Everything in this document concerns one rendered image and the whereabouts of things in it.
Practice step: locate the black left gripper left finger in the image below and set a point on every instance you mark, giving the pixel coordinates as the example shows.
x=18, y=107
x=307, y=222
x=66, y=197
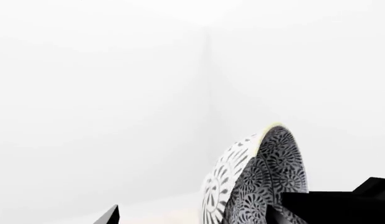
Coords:
x=111, y=217

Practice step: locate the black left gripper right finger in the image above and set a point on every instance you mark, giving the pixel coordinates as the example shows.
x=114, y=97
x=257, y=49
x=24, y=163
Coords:
x=273, y=218

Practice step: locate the black white patterned bowl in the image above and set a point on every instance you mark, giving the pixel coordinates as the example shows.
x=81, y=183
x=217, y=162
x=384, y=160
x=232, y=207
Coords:
x=273, y=163

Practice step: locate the black angular block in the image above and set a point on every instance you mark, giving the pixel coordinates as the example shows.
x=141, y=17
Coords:
x=335, y=207

